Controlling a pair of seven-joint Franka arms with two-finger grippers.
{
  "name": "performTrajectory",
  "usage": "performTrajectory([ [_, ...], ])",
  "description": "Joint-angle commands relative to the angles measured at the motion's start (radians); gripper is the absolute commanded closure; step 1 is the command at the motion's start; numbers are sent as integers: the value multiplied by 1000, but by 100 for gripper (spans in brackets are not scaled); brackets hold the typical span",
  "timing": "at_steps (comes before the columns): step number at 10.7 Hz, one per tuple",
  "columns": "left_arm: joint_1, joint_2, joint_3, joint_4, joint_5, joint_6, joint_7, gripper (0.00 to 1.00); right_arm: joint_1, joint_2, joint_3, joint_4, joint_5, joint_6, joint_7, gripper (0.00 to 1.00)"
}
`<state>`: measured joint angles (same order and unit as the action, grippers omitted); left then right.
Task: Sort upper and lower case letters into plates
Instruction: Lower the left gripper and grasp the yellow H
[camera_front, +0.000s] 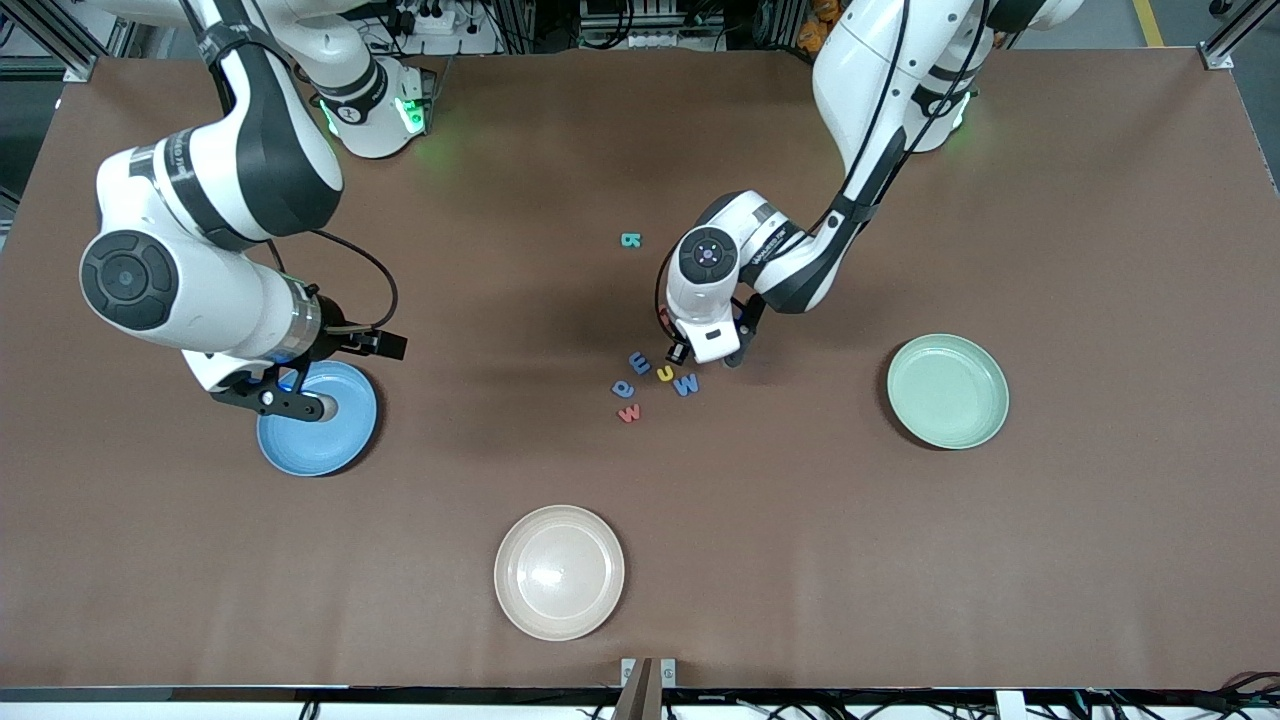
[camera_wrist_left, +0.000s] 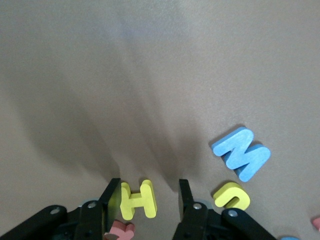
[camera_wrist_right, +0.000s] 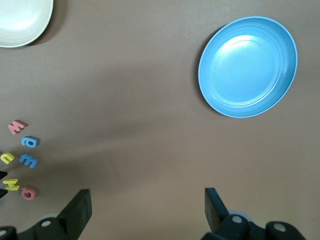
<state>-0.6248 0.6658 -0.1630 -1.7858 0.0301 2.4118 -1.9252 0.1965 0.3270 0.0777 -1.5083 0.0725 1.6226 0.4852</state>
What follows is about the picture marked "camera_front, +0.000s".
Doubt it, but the blue plate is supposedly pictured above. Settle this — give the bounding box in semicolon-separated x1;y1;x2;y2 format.
256;360;379;478

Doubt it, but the light green plate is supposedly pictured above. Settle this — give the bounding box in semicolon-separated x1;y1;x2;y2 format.
886;333;1010;451

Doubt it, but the beige plate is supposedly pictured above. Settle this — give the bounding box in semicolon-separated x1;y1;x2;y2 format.
493;504;626;642

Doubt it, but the orange packets pile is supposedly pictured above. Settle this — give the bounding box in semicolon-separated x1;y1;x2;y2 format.
797;0;846;53

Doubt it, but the white power strip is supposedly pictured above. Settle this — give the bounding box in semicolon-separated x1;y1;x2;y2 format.
385;3;458;36

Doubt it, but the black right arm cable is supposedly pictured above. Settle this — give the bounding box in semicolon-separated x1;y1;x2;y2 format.
180;0;399;333

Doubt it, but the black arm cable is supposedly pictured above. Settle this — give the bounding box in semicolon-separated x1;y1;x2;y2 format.
180;0;399;333
655;0;991;346

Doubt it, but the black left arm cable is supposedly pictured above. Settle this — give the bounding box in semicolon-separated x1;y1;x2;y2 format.
655;0;991;346

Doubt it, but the table edge rail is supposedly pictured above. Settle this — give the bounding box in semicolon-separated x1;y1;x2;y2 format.
0;685;1280;720

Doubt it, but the aluminium frame post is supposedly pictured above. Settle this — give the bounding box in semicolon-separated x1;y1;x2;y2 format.
1198;0;1280;71
0;0;101;83

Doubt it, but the black cable bundle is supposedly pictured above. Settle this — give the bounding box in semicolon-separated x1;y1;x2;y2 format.
1070;672;1280;720

